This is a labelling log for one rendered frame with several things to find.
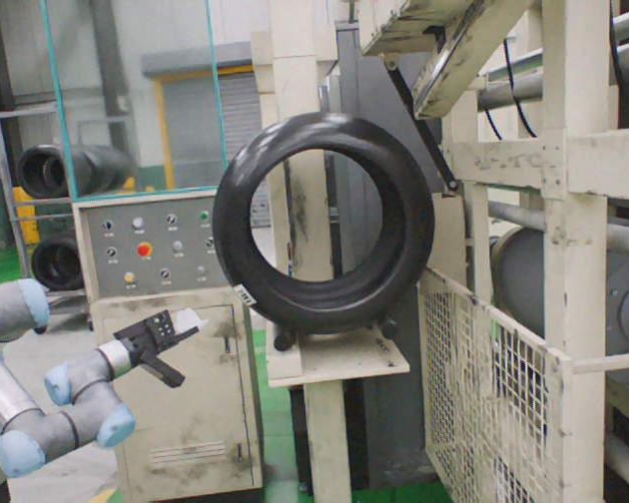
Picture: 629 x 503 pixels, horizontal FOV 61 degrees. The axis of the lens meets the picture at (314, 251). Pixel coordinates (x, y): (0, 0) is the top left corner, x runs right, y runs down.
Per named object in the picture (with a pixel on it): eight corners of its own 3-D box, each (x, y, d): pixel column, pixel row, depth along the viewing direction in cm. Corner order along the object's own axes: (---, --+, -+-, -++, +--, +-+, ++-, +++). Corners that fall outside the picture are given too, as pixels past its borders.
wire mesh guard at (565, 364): (425, 451, 189) (415, 258, 176) (430, 451, 189) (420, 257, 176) (563, 710, 101) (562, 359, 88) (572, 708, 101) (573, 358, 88)
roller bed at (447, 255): (404, 280, 188) (400, 196, 182) (446, 276, 189) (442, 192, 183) (420, 294, 168) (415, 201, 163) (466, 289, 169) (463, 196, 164)
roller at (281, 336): (275, 297, 169) (289, 302, 170) (270, 309, 170) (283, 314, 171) (277, 332, 135) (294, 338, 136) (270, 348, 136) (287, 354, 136)
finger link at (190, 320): (206, 299, 124) (172, 314, 118) (217, 322, 124) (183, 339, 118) (200, 301, 126) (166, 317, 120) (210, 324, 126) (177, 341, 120)
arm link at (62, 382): (62, 419, 103) (41, 387, 106) (115, 391, 110) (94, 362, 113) (61, 396, 98) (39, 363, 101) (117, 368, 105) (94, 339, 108)
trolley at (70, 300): (103, 295, 597) (74, 120, 563) (157, 292, 590) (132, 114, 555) (28, 337, 467) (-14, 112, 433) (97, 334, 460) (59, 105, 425)
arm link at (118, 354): (118, 379, 107) (105, 382, 113) (139, 368, 110) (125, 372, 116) (103, 344, 106) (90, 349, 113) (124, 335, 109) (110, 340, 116)
